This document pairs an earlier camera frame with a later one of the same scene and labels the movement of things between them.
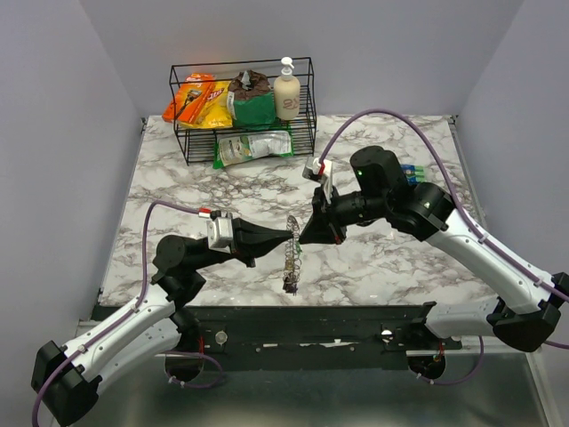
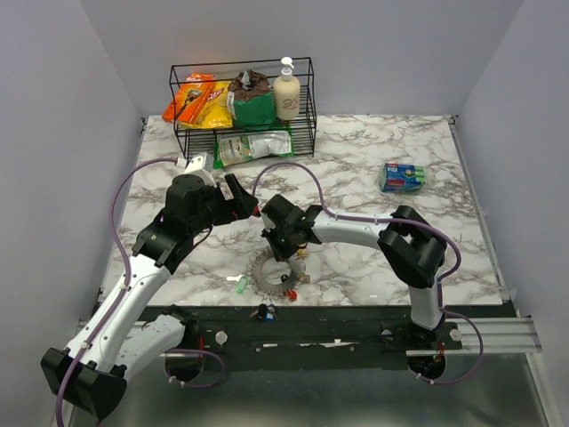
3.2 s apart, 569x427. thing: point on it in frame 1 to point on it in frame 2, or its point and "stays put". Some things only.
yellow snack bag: (213, 110) stays put
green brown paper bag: (251, 100) stays put
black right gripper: (324, 230) to (281, 253)
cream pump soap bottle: (286, 93) stays put
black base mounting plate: (312, 337) stays put
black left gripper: (251, 240) to (227, 205)
